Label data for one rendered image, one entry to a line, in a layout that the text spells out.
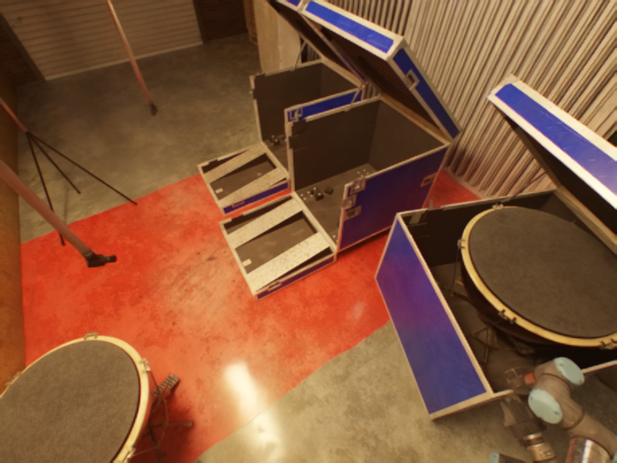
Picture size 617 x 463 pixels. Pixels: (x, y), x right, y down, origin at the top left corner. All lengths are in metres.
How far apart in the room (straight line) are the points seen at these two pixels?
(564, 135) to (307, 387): 2.00
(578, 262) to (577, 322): 0.38
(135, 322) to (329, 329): 1.57
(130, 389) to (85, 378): 0.23
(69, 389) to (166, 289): 1.24
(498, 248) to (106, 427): 2.11
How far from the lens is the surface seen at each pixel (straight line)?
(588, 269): 2.13
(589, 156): 1.33
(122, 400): 1.72
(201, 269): 2.84
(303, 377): 2.34
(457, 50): 3.63
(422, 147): 2.80
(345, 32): 1.95
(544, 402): 1.26
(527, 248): 2.01
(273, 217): 2.92
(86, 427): 1.77
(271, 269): 2.62
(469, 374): 1.63
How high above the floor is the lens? 2.29
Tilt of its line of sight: 51 degrees down
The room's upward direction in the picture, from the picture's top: straight up
